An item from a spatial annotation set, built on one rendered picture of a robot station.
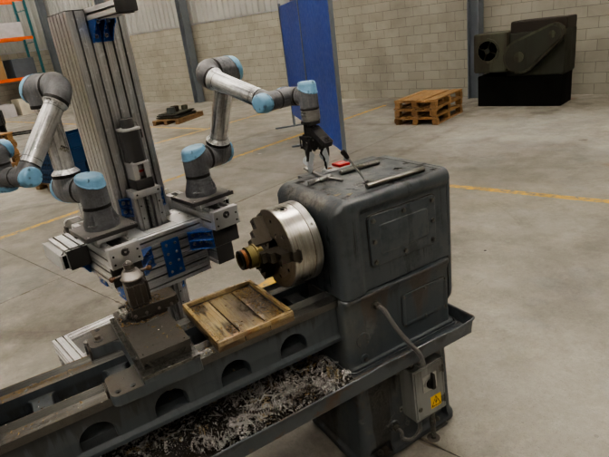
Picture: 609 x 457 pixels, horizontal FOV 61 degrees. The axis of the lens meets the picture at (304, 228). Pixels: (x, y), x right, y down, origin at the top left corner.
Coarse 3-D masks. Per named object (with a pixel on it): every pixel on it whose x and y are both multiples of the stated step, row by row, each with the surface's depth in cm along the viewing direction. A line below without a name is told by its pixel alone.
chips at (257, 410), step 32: (256, 384) 199; (288, 384) 199; (320, 384) 195; (192, 416) 194; (224, 416) 192; (256, 416) 185; (128, 448) 182; (160, 448) 181; (192, 448) 175; (224, 448) 177
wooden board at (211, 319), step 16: (224, 288) 210; (240, 288) 212; (256, 288) 208; (192, 304) 203; (208, 304) 203; (224, 304) 202; (240, 304) 200; (256, 304) 198; (192, 320) 194; (208, 320) 191; (224, 320) 190; (240, 320) 188; (256, 320) 187; (272, 320) 182; (288, 320) 186; (208, 336) 180; (224, 336) 179; (240, 336) 177
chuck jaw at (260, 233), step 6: (258, 216) 197; (252, 222) 197; (258, 222) 196; (264, 222) 197; (258, 228) 195; (264, 228) 196; (252, 234) 196; (258, 234) 194; (264, 234) 195; (252, 240) 192; (258, 240) 193; (264, 240) 194; (270, 240) 195
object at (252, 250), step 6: (252, 246) 191; (258, 246) 193; (240, 252) 188; (246, 252) 189; (252, 252) 189; (258, 252) 189; (240, 258) 193; (246, 258) 187; (252, 258) 188; (258, 258) 189; (240, 264) 192; (246, 264) 188; (252, 264) 189; (258, 264) 191
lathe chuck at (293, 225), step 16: (272, 208) 193; (288, 208) 191; (272, 224) 191; (288, 224) 185; (304, 224) 187; (288, 240) 184; (304, 240) 185; (304, 256) 186; (288, 272) 192; (304, 272) 189
